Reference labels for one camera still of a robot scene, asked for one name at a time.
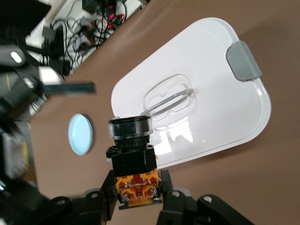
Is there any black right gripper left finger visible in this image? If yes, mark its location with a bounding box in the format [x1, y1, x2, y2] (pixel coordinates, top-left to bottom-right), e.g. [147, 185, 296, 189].
[79, 170, 118, 225]

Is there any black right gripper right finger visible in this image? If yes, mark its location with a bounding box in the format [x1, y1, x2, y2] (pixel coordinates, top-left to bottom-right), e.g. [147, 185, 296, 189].
[158, 170, 195, 225]

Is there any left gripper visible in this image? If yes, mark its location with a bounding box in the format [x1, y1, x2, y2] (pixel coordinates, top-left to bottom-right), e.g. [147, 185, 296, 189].
[0, 65, 98, 113]

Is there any orange and black push-button switch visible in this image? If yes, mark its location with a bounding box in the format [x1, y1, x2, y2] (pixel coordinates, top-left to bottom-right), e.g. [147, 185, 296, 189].
[105, 116, 164, 210]

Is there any light blue round plate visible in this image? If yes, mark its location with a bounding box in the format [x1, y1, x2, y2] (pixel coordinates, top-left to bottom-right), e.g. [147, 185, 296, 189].
[67, 113, 95, 156]

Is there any dark flat panel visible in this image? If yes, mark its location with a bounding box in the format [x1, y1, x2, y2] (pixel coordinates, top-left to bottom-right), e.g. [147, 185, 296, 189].
[0, 0, 51, 47]

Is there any white lidded storage box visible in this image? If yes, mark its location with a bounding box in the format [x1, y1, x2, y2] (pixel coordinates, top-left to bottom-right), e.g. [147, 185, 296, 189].
[110, 16, 272, 169]

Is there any tangled cable bundle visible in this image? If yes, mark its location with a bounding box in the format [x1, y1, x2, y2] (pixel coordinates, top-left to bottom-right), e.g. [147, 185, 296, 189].
[42, 0, 146, 78]

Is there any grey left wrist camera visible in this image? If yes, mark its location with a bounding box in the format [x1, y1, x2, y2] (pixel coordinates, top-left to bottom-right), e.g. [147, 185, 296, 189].
[0, 45, 28, 69]

